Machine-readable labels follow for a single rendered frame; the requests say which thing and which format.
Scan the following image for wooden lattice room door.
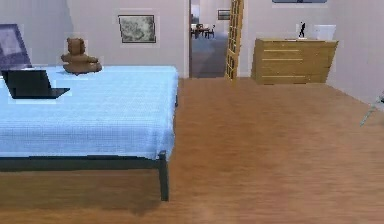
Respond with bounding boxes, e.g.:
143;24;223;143
225;0;245;81

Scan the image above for brown teddy bear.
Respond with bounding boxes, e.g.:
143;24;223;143
60;37;103;75

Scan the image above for dark framed wall picture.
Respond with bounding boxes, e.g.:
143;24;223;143
271;0;328;4

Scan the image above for black laptop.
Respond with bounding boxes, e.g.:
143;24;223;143
0;68;71;100

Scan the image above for wooden chest of drawers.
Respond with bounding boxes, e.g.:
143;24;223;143
251;38;339;85

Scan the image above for dark dining table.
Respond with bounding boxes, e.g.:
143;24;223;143
190;23;210;39

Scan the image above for white box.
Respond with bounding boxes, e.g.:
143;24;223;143
312;24;337;42

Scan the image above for grey framed wall picture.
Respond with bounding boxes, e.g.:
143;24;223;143
117;14;157;44

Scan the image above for bed with light blue cover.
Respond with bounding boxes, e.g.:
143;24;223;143
0;65;180;202

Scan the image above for black figurine statue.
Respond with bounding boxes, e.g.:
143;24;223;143
298;21;308;40

